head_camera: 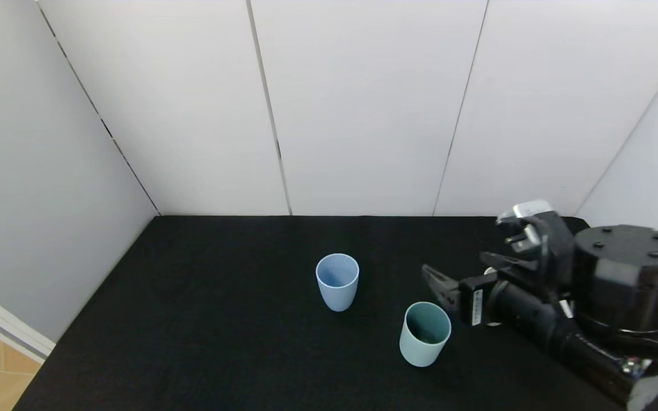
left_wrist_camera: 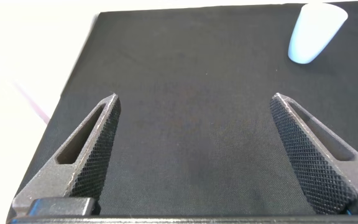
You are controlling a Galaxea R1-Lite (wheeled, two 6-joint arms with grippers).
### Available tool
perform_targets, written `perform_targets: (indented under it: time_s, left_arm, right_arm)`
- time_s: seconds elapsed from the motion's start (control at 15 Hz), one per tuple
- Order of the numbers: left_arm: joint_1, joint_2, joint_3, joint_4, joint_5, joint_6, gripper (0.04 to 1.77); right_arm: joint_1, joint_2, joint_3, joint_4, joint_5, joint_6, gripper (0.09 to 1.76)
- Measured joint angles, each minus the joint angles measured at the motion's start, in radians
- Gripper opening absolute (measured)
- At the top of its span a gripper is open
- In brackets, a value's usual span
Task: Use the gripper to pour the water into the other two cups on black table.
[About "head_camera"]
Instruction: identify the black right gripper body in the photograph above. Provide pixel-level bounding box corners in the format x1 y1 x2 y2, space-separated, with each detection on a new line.
458 272 558 350

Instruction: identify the teal plastic cup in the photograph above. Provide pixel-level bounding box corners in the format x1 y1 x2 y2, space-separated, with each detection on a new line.
399 302 452 367

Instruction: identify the beige plastic cup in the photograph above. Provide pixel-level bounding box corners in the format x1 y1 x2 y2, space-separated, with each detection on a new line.
483 266 502 328

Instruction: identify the light blue plastic cup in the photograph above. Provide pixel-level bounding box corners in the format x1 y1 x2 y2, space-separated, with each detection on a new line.
315 253 360 312

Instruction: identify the black table cloth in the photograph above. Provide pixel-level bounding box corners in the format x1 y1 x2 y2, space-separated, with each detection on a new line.
12 215 658 411

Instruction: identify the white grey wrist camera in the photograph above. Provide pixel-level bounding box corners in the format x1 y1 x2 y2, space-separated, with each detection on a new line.
496 200 564 252

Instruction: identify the white wall baseboard trim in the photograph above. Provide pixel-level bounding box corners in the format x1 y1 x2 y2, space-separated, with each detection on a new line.
0 280 57 364

